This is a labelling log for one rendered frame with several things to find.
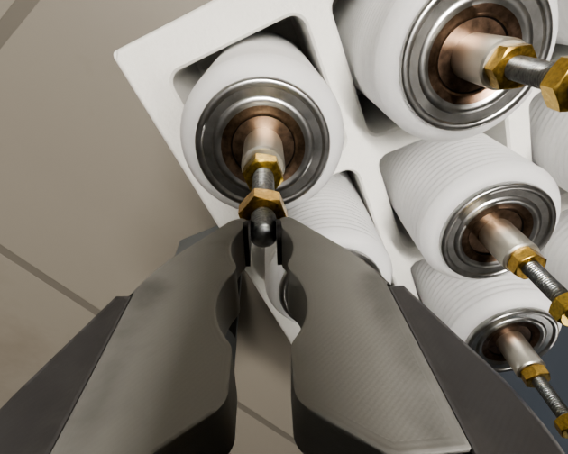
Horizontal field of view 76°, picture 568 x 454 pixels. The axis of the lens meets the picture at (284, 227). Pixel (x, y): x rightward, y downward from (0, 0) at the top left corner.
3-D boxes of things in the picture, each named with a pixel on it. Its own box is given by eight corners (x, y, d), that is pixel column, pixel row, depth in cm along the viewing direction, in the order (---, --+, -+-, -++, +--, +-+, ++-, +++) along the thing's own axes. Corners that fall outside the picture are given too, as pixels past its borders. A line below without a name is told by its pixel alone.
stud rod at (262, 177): (261, 145, 19) (261, 220, 12) (276, 157, 19) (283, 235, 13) (250, 158, 19) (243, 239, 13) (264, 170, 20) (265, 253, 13)
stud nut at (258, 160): (262, 144, 17) (262, 150, 16) (289, 166, 18) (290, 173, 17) (237, 174, 18) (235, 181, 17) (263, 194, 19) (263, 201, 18)
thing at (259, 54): (318, 36, 34) (363, 64, 19) (304, 136, 39) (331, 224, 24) (214, 24, 33) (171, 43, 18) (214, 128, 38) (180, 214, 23)
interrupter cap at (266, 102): (339, 82, 19) (342, 85, 19) (317, 207, 23) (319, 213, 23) (195, 68, 19) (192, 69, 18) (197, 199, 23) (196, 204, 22)
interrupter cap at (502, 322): (453, 324, 30) (458, 331, 29) (551, 291, 28) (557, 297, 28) (470, 376, 33) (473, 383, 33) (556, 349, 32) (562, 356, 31)
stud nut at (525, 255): (544, 255, 22) (553, 263, 21) (522, 274, 23) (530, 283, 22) (522, 242, 21) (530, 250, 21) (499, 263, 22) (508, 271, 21)
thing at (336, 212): (345, 138, 39) (398, 225, 24) (348, 214, 44) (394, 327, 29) (258, 149, 40) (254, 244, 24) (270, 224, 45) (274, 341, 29)
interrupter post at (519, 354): (490, 333, 30) (514, 367, 28) (520, 323, 30) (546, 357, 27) (494, 350, 32) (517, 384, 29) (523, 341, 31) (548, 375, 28)
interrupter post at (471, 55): (439, 50, 19) (470, 59, 16) (483, 18, 18) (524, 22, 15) (456, 89, 20) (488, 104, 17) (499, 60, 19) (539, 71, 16)
